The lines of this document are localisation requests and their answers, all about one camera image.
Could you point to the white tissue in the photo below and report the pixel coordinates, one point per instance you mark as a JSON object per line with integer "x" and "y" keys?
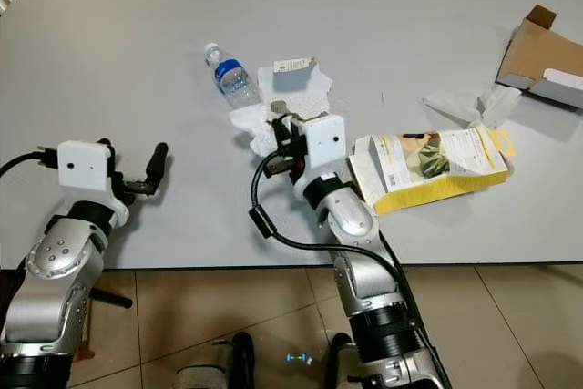
{"x": 299, "y": 90}

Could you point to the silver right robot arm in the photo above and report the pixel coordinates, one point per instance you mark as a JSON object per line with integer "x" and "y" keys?
{"x": 355, "y": 225}

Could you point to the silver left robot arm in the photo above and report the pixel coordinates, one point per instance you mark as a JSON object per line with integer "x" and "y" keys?
{"x": 55, "y": 271}

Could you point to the small white paper tag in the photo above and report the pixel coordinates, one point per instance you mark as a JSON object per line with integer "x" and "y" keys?
{"x": 294, "y": 65}

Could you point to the clear plastic water bottle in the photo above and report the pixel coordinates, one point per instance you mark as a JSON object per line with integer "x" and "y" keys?
{"x": 237, "y": 79}

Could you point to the yellow cardboard package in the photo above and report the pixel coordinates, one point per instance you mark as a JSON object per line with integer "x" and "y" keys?
{"x": 437, "y": 168}

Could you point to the robot left leg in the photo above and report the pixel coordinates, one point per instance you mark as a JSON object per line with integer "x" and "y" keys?
{"x": 219, "y": 366}

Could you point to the crumpled clear plastic wrapper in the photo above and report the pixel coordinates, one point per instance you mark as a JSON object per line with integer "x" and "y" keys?
{"x": 483, "y": 105}

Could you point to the open brown cardboard box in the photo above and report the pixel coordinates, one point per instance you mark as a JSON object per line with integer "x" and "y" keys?
{"x": 542, "y": 56}

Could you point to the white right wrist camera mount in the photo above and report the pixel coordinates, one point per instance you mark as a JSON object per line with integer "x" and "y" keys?
{"x": 324, "y": 145}

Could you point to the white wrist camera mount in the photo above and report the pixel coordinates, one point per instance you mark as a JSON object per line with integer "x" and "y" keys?
{"x": 84, "y": 168}
{"x": 324, "y": 145}

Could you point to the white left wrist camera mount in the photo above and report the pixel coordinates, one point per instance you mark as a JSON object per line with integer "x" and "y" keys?
{"x": 84, "y": 168}

